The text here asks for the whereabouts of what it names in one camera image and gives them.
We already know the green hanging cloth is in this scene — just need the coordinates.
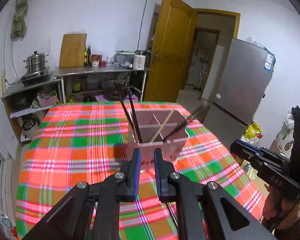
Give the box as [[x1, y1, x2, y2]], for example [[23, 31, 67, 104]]
[[11, 0, 29, 38]]

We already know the pink basket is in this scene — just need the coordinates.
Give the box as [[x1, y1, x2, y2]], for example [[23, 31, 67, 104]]
[[38, 95, 57, 108]]

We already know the wooden door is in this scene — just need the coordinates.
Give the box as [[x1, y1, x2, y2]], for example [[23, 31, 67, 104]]
[[143, 0, 197, 102]]

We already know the person's right hand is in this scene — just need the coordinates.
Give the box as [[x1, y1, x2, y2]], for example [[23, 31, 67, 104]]
[[262, 184, 300, 230]]

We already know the gas stove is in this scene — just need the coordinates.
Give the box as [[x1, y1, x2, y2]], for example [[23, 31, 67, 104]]
[[19, 67, 50, 86]]

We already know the yellow snack bag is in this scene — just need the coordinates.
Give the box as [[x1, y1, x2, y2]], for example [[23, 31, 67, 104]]
[[242, 121, 263, 144]]

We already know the dark oil bottle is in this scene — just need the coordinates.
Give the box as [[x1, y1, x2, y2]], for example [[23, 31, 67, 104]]
[[87, 45, 91, 66]]

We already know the white electric kettle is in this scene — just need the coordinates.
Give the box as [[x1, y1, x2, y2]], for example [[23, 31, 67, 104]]
[[133, 50, 146, 70]]

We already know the red lidded jar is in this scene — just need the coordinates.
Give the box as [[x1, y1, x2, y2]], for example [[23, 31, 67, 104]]
[[90, 54, 102, 67]]

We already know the steel steamer pot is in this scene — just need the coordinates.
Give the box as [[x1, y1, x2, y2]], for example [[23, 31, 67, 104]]
[[24, 51, 49, 74]]

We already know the steel kitchen counter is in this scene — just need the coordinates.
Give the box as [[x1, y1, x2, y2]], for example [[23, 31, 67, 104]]
[[1, 63, 150, 144]]

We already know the clear pink utensil holder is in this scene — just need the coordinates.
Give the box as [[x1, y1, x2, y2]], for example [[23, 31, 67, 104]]
[[125, 109, 190, 170]]

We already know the silver refrigerator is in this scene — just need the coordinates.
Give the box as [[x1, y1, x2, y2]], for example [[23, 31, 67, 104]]
[[203, 38, 275, 148]]

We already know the light wooden chopstick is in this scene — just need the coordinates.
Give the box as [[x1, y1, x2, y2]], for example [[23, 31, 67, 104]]
[[150, 109, 174, 142]]

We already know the wooden cutting board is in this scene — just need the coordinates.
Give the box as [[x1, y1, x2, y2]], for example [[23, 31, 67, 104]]
[[59, 34, 87, 68]]

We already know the white rice cooker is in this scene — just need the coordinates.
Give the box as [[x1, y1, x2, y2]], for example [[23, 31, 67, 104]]
[[21, 118, 39, 139]]

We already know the black chopstick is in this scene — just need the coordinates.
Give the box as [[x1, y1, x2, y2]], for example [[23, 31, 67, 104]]
[[163, 106, 203, 142], [127, 88, 143, 143], [120, 97, 134, 131]]

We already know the plaid tablecloth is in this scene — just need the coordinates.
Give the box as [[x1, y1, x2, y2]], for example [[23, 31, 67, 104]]
[[16, 102, 265, 239]]

